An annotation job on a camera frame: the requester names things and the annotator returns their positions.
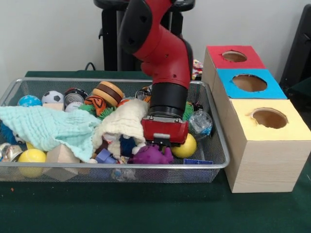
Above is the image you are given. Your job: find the dark green tablecloth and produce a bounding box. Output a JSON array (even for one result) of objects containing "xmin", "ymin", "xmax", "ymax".
[{"xmin": 0, "ymin": 70, "xmax": 311, "ymax": 233}]

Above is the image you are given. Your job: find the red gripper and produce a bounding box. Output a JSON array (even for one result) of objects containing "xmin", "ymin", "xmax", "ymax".
[{"xmin": 141, "ymin": 116, "xmax": 190, "ymax": 152}]

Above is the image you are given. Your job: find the mint green cloth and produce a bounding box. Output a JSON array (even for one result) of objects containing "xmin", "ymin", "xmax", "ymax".
[{"xmin": 0, "ymin": 105, "xmax": 102, "ymax": 163}]

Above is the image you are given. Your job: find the black upright panel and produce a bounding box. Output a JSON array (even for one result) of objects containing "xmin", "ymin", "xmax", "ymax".
[{"xmin": 278, "ymin": 4, "xmax": 311, "ymax": 98}]

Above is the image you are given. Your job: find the cream white cloth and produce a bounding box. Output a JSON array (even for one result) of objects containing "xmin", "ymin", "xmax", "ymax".
[{"xmin": 92, "ymin": 99, "xmax": 150, "ymax": 158}]

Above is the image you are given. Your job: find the purple rubber toy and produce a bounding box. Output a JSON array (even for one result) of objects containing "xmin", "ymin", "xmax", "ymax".
[{"xmin": 128, "ymin": 144, "xmax": 174, "ymax": 165}]

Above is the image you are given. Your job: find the crushed bottle with blue label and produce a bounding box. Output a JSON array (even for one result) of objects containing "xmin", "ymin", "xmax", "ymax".
[{"xmin": 188, "ymin": 109, "xmax": 214, "ymax": 141}]

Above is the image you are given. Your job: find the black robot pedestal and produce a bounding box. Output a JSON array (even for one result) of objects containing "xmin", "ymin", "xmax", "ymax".
[{"xmin": 93, "ymin": 0, "xmax": 196, "ymax": 71}]

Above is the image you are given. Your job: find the blue globe ball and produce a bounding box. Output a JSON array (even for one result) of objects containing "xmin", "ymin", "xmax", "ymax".
[{"xmin": 17, "ymin": 95, "xmax": 42, "ymax": 107}]

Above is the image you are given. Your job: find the metal wire mesh bin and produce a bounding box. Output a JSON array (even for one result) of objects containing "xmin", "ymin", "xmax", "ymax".
[{"xmin": 0, "ymin": 77, "xmax": 230, "ymax": 183}]

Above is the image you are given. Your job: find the wooden box with three holes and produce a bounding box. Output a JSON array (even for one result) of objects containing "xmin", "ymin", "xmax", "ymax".
[{"xmin": 203, "ymin": 45, "xmax": 311, "ymax": 194}]

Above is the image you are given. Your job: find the colourful packet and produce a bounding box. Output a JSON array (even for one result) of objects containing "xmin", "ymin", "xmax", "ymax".
[{"xmin": 191, "ymin": 59, "xmax": 204, "ymax": 81}]

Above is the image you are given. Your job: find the black and white football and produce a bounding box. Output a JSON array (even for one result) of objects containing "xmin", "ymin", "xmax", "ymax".
[{"xmin": 41, "ymin": 90, "xmax": 65, "ymax": 105}]

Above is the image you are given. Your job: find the large green spiky ball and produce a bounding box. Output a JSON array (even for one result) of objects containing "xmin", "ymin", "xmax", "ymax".
[{"xmin": 182, "ymin": 101, "xmax": 195, "ymax": 122}]

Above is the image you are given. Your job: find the toy burger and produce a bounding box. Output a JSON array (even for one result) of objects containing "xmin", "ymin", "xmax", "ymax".
[{"xmin": 92, "ymin": 81, "xmax": 124, "ymax": 107}]

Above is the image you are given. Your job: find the yellow ball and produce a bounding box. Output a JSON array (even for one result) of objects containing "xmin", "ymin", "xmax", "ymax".
[
  {"xmin": 17, "ymin": 149, "xmax": 47, "ymax": 178},
  {"xmin": 171, "ymin": 133, "xmax": 197, "ymax": 159}
]

